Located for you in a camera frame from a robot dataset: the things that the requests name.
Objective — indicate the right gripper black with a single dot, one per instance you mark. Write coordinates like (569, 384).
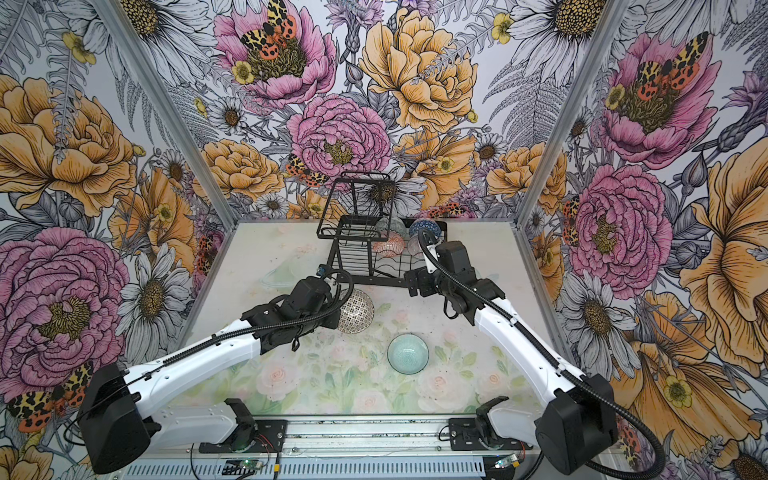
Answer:
(423, 275)

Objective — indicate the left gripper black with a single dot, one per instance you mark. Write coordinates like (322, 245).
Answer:
(331, 321)

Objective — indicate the orange red patterned bowl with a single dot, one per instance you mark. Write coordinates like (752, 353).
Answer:
(392, 247)

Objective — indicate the brown patterned bowl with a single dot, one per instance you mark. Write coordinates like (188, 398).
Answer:
(357, 314)

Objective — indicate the blue patterned bowl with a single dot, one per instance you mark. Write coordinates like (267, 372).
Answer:
(425, 225)

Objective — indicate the mint green striped bowl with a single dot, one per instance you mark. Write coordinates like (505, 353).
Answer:
(408, 354)

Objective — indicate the pink patterned bowl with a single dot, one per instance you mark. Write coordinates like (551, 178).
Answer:
(414, 247)

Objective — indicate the green patterned bowl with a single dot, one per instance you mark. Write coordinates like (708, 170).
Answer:
(387, 226)

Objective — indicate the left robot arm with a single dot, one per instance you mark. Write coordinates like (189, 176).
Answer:
(124, 413)

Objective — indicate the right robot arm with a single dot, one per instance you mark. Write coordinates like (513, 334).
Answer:
(579, 421)

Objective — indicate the black wire dish rack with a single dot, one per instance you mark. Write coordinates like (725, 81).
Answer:
(356, 202)

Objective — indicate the aluminium front rail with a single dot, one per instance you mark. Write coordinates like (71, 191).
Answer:
(364, 435)

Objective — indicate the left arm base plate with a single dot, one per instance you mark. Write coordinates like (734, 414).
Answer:
(262, 436)

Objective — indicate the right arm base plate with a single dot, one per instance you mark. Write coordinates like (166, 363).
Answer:
(465, 436)

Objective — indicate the white vented cable duct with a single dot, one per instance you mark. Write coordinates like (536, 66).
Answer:
(461, 467)

